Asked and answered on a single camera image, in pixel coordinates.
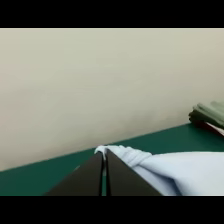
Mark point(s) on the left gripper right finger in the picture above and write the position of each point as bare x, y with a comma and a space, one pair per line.
125, 181

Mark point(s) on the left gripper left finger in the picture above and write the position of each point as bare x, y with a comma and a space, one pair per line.
85, 180

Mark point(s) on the light blue shirt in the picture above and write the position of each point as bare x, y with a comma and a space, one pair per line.
180, 171

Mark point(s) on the green garment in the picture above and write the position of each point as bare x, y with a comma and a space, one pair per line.
208, 114

